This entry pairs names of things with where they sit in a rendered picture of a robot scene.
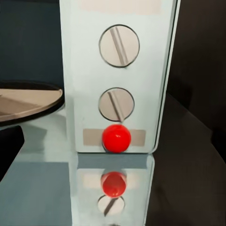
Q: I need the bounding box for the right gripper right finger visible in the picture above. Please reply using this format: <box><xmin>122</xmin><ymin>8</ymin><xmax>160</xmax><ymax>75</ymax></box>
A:
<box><xmin>211</xmin><ymin>125</ymin><xmax>226</xmax><ymax>163</ymax></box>

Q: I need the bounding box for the microwave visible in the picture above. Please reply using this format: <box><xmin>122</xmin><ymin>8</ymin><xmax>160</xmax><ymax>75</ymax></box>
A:
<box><xmin>0</xmin><ymin>0</ymin><xmax>181</xmax><ymax>155</ymax></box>

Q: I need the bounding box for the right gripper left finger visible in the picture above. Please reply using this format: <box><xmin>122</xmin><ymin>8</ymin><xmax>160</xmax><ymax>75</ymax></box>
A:
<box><xmin>0</xmin><ymin>126</ymin><xmax>24</xmax><ymax>181</ymax></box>

